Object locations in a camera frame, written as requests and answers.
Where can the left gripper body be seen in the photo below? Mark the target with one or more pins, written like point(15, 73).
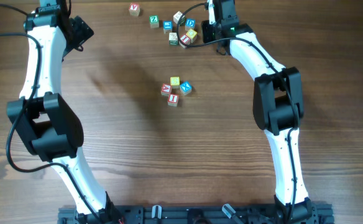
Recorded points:
point(82, 32)

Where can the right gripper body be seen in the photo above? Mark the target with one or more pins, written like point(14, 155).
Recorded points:
point(209, 31)

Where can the blue X letter block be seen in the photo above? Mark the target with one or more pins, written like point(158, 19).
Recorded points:
point(185, 88)

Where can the yellow S letter block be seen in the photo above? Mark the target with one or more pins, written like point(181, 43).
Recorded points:
point(175, 82)

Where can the red A letter block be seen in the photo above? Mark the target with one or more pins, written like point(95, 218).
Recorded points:
point(166, 89)

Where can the red i block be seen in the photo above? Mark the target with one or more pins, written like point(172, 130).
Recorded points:
point(184, 41)
point(173, 100)

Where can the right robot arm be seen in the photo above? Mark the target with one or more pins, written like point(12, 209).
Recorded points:
point(277, 105)

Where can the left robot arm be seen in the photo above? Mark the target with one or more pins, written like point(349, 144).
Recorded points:
point(45, 123)

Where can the yellow top block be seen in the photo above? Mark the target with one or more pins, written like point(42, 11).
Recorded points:
point(192, 34)

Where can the blue D letter block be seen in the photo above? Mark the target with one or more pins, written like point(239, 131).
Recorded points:
point(190, 24)

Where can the white green top block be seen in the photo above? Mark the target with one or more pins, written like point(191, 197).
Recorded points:
point(179, 18)

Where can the white green picture block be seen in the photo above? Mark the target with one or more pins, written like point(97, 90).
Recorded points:
point(172, 38)

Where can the blue picture block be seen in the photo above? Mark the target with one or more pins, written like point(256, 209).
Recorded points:
point(167, 27)

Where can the red V letter block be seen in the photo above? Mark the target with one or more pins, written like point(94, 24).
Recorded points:
point(134, 9)

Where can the green Z letter block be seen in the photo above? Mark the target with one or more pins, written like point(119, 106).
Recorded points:
point(154, 21)

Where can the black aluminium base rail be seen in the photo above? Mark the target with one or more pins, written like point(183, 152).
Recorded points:
point(261, 214)

